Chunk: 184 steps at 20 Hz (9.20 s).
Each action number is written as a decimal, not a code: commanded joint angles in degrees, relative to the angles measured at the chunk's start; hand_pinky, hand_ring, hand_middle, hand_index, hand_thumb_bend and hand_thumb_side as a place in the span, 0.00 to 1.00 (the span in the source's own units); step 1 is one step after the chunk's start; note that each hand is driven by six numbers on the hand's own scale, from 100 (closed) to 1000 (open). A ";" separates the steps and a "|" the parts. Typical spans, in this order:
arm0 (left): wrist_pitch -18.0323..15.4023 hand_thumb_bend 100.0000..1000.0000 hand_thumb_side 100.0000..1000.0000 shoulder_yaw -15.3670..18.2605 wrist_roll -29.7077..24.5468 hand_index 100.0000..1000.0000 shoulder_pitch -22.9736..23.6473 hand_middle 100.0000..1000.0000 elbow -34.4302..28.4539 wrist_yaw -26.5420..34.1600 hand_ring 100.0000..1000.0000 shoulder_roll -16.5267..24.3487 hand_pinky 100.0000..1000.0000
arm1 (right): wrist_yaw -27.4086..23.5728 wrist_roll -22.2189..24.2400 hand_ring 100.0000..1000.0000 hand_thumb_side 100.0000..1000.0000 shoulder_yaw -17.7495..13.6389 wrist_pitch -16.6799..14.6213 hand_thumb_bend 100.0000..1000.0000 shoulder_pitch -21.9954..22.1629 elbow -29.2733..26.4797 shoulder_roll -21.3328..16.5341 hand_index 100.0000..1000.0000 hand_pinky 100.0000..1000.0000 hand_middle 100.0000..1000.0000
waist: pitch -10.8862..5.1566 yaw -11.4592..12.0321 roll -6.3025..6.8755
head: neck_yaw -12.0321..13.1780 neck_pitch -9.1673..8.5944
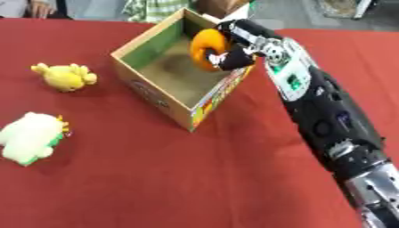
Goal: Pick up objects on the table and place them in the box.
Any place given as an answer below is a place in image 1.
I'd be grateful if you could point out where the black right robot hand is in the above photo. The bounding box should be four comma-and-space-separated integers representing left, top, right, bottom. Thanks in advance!
204, 19, 286, 72

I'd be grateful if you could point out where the orange toy fruit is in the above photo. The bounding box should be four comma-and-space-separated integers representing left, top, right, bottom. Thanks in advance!
188, 28, 232, 72

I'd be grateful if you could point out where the brown cardboard box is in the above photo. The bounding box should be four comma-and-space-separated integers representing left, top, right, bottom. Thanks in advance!
194, 0, 257, 21

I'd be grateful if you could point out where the tan cardboard box green inside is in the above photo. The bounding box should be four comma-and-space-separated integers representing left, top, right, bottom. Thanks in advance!
109, 6, 257, 133

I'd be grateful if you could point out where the green and white checked cloth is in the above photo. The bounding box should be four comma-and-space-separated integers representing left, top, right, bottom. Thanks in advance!
121, 0, 195, 24

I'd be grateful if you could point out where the yellow soft toy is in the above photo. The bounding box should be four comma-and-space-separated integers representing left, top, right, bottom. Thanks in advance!
29, 62, 100, 94

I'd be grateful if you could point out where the person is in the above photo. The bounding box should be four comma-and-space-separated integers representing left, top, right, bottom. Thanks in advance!
0, 0, 72, 20

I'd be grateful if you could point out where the white and green soft toy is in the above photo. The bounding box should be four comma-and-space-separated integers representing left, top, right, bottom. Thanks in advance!
0, 111, 74, 167

